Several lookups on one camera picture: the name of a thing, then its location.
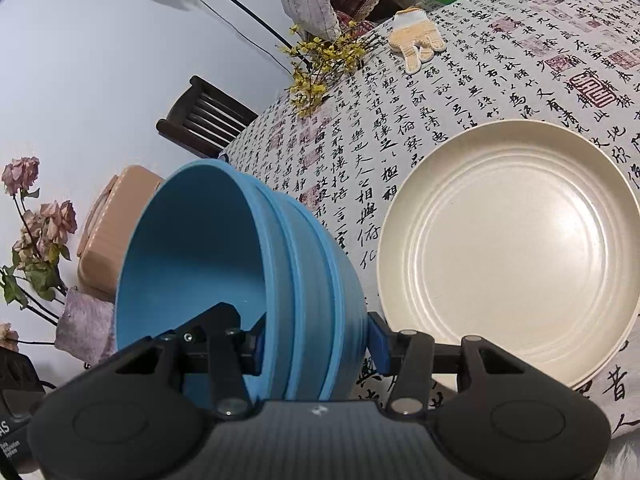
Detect dried pink roses bouquet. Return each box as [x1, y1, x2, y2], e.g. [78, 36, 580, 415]
[1, 156, 78, 327]

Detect yellow flower branches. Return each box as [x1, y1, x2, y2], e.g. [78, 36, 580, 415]
[280, 21, 381, 118]

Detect glittery pink vase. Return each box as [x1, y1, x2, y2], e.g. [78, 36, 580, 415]
[54, 287, 115, 366]

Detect yellow dotted work glove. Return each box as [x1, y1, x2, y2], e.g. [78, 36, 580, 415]
[388, 8, 447, 75]

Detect blue bowl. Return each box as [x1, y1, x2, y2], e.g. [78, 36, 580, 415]
[114, 158, 292, 406]
[258, 184, 333, 401]
[294, 202, 367, 401]

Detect dark wooden chair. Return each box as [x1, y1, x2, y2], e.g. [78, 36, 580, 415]
[156, 75, 257, 158]

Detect calligraphy print tablecloth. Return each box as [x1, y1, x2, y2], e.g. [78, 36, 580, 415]
[228, 0, 639, 437]

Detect blue bowl front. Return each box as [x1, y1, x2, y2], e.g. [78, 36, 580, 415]
[294, 202, 367, 401]

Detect pink small suitcase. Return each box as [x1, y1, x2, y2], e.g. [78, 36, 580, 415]
[77, 165, 164, 300]

